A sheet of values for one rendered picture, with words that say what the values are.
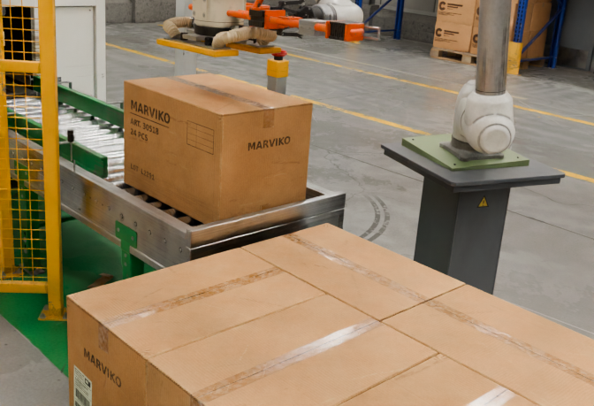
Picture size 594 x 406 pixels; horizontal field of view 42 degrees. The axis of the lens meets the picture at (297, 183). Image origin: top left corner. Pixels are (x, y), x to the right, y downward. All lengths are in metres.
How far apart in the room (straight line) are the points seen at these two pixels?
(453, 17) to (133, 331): 9.13
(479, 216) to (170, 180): 1.14
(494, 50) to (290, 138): 0.74
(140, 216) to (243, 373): 0.99
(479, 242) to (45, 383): 1.63
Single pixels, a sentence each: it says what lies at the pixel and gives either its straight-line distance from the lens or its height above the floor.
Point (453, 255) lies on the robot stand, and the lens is 2.93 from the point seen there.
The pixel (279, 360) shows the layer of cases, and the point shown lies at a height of 0.54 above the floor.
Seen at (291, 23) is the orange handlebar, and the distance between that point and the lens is 2.40.
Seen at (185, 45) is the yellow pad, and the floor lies 1.13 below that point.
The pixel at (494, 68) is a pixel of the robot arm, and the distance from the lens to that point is 2.62.
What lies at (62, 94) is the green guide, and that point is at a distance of 4.32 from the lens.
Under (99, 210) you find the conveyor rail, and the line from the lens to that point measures 2.91.
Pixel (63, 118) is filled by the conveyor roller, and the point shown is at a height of 0.55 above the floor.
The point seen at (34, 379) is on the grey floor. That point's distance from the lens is 2.86.
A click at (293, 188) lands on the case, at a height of 0.64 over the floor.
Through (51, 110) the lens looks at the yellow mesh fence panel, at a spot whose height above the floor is 0.84.
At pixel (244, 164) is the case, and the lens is 2.56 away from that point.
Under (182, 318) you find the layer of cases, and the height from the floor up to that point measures 0.54.
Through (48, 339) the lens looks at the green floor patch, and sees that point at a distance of 3.08.
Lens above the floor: 1.51
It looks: 18 degrees down
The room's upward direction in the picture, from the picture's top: 4 degrees clockwise
